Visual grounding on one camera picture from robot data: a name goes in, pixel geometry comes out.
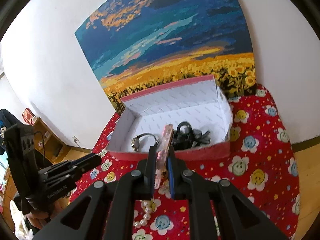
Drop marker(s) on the pink cardboard box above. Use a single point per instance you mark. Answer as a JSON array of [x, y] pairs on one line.
[[197, 100]]

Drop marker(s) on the sunflower field painting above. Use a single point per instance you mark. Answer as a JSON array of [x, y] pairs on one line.
[[133, 45]]

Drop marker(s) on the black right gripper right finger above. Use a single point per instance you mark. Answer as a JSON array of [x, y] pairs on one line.
[[217, 210]]

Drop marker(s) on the left hand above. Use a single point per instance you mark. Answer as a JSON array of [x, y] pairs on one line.
[[38, 218]]

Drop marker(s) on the wooden shelf cabinet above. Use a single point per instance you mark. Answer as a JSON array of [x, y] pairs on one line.
[[42, 159]]

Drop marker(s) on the pink flower hair clip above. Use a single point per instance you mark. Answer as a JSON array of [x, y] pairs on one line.
[[162, 153]]

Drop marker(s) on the red smiley flower cloth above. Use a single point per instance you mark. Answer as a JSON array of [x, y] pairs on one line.
[[261, 165]]

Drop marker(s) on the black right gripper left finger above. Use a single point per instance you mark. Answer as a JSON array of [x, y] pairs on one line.
[[105, 210]]

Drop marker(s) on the black hair claw clip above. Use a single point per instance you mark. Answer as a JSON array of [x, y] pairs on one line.
[[185, 137]]

